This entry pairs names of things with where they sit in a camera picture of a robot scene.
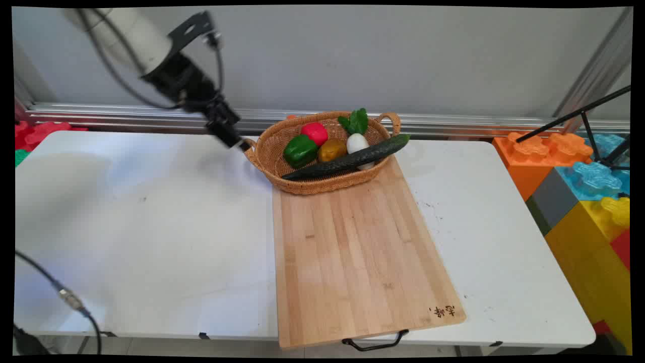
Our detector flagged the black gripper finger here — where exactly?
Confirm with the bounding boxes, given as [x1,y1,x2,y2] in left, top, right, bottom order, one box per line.
[204,103,241,149]
[214,100,251,151]

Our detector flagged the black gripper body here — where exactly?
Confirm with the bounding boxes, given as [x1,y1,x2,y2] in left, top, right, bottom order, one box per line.
[141,52,225,114]

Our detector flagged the yellow-brown toy potato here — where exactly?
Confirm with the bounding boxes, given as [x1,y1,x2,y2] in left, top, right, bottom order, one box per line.
[317,139,348,163]

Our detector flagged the green toy bell pepper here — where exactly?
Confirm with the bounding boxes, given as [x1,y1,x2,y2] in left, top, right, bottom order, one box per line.
[283,134,319,169]

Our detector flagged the red toy pepper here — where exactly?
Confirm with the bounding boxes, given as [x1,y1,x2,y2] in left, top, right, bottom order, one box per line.
[301,122,329,147]

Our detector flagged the dark green toy cucumber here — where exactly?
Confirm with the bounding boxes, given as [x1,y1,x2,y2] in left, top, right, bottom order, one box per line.
[280,134,411,181]

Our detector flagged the white toy radish with leaves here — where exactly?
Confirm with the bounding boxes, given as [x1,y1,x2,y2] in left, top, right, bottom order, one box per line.
[337,107,376,171]

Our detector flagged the red foam blocks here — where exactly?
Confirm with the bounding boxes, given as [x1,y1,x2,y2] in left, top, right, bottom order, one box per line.
[14,120,89,152]

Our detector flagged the bamboo cutting board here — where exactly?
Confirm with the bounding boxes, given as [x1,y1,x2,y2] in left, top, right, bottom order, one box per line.
[272,154,467,350]

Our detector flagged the orange giant building block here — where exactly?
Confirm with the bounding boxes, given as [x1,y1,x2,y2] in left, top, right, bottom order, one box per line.
[492,131,595,202]

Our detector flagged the gray giant building block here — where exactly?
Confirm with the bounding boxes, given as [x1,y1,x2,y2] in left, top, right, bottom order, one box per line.
[526,166,580,236]

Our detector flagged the black tripod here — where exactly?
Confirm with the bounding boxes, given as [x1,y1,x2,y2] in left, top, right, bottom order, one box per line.
[515,85,631,171]

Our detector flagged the blue giant building block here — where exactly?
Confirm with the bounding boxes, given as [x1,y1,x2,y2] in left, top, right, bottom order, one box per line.
[554,132,630,202]

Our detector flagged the yellow giant building block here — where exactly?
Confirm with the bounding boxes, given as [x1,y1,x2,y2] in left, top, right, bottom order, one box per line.
[544,196,633,353]

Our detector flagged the red giant building block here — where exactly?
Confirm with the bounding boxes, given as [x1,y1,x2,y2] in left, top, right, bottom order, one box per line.
[610,229,631,271]

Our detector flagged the wicker basket with handles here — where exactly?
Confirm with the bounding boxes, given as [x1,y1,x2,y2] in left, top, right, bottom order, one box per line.
[242,111,402,196]

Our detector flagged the thin black camera cable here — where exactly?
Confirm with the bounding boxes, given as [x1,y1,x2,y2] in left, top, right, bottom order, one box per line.
[214,43,226,97]

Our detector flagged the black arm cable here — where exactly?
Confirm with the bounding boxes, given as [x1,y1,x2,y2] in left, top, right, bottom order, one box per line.
[83,8,222,110]

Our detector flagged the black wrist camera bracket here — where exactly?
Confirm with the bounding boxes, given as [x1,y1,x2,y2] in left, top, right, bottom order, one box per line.
[169,11,223,51]

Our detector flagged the aluminium rail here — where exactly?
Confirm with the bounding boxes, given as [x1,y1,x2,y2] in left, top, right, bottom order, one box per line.
[23,102,630,138]

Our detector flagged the black cable with metal connector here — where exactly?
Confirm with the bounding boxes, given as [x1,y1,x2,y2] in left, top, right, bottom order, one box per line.
[14,251,103,355]

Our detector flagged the black metal board handle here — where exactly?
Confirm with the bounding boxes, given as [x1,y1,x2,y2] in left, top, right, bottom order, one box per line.
[342,329,410,352]

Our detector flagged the aluminium frame post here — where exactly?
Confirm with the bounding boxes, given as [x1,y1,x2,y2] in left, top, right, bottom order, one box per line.
[552,8,633,134]

